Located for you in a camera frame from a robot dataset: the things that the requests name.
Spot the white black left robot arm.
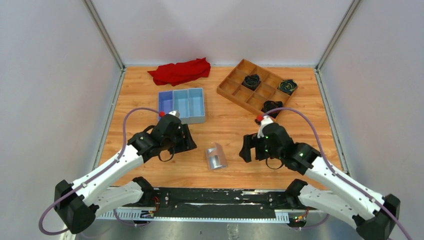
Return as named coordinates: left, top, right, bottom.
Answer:
left=54, top=112, right=197, bottom=234

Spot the black red rolled sock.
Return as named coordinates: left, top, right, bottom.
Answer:
left=261, top=100, right=284, bottom=119

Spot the blue three-compartment tray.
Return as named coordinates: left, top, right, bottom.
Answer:
left=157, top=88, right=206, bottom=124

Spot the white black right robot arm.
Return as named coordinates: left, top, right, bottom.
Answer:
left=239, top=122, right=400, bottom=240

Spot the brown wooden divided tray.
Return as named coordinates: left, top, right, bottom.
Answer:
left=216, top=59, right=298, bottom=116

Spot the black yellow rolled sock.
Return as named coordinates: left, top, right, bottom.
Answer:
left=277, top=79, right=298, bottom=96

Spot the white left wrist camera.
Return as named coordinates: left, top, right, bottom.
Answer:
left=158, top=110, right=180, bottom=118

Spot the red cloth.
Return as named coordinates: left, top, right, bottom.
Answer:
left=148, top=57, right=211, bottom=87

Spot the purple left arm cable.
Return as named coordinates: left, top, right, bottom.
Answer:
left=38, top=107, right=163, bottom=236

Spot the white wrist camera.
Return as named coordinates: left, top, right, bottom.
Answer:
left=158, top=110, right=180, bottom=118
left=255, top=115, right=274, bottom=139

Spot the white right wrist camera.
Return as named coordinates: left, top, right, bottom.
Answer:
left=255, top=115, right=274, bottom=139

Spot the aluminium frame rail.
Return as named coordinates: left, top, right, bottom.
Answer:
left=59, top=185, right=375, bottom=240

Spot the black rolled sock in tray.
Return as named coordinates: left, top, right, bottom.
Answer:
left=242, top=74, right=261, bottom=91

